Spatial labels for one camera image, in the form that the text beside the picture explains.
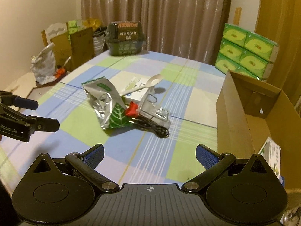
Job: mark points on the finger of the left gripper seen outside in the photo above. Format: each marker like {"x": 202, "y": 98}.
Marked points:
{"x": 25, "y": 103}

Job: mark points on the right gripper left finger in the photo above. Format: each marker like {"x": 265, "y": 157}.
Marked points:
{"x": 84, "y": 165}

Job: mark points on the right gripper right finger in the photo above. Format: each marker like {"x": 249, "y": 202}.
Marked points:
{"x": 215, "y": 164}

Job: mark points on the silver green foil bag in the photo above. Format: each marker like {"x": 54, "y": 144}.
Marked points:
{"x": 107, "y": 104}

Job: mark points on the white ointment box green bird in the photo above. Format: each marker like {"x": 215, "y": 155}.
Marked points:
{"x": 271, "y": 152}

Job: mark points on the red small object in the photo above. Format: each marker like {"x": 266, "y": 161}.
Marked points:
{"x": 131, "y": 111}

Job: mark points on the clear plastic wrapper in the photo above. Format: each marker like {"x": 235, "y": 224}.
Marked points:
{"x": 150, "y": 109}

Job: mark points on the white plastic spoon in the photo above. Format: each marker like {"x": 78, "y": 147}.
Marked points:
{"x": 154, "y": 80}

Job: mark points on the crumpled silver plastic bag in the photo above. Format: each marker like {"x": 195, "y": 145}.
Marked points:
{"x": 43, "y": 66}

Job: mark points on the checkered tablecloth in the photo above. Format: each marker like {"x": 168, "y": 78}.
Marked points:
{"x": 143, "y": 152}

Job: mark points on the brown cardboard box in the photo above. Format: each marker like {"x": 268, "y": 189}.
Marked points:
{"x": 248, "y": 112}

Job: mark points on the brown paper bag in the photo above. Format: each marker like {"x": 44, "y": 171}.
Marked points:
{"x": 79, "y": 48}

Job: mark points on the green tissue pack stack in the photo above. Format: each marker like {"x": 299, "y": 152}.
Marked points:
{"x": 246, "y": 52}

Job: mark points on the dark green food container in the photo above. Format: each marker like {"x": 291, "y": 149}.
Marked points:
{"x": 124, "y": 38}

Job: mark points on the brown curtain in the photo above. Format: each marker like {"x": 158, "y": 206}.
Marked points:
{"x": 189, "y": 29}

